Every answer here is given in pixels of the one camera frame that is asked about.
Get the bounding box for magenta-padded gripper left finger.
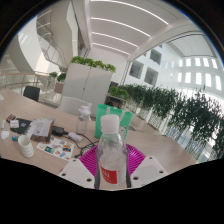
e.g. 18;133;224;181
57;143;101;191

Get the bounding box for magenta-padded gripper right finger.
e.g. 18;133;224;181
125;143;169;189

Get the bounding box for clear water bottle red label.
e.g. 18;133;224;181
95;114;129;191

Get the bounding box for white power adapter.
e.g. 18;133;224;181
67;132;84;143

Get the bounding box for black power adapter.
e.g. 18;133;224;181
51;125;66;137

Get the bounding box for clear sports bottle white lid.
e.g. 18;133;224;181
75;103;92;136

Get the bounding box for white checked paper cup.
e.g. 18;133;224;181
17;134;35;159

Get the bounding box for green tote bag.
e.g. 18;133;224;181
94;103;134;139

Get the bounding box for long green hedge row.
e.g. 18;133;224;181
108;83;224;161

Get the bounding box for white card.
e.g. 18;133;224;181
9;119;20;129

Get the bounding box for white computer mouse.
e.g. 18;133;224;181
0;129;11;141

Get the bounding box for red and black phone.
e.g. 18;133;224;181
5;113;17;123

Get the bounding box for tall white cabinet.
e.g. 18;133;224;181
59;62;114;116

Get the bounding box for brown planter with plants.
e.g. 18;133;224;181
48;71;68;95

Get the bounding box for black office chair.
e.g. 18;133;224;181
22;85;41;102

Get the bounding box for green plants in cabinet planter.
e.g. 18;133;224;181
69;55;118;74

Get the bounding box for glass railing wooden handrail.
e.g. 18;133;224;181
0;69;51;91

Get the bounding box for ceiling light strips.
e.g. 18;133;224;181
89;0;170;56

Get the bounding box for black cables bundle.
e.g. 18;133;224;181
64;131;99;158

